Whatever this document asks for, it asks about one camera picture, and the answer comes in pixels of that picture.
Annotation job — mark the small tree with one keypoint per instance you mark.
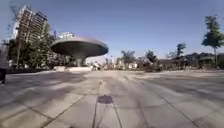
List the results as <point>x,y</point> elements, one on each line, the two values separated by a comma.
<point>150,56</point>
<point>127,56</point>
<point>180,50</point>

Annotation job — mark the mushroom-shaped concrete structure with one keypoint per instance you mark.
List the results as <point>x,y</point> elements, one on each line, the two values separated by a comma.
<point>80,48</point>

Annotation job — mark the grey paved plaza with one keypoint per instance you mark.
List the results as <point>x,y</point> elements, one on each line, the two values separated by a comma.
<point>150,100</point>

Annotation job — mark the row of bushes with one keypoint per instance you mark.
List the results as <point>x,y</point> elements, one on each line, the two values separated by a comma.
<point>166,63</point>

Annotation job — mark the white building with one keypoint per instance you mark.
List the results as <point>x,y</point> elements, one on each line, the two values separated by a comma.
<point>66,34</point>

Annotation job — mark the group of dark green trees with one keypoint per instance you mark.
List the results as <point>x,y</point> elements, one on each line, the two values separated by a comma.
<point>33,55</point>

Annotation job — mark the tall beige high-rise building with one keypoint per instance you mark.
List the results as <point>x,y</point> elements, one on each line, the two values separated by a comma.
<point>31,25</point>

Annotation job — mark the small pavilion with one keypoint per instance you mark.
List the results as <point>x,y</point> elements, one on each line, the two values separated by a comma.
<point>206,61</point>

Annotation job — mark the tall slim tree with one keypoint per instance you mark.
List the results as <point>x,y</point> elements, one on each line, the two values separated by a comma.
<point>213,35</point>

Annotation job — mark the person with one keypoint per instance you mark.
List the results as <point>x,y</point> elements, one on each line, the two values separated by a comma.
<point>2,63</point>

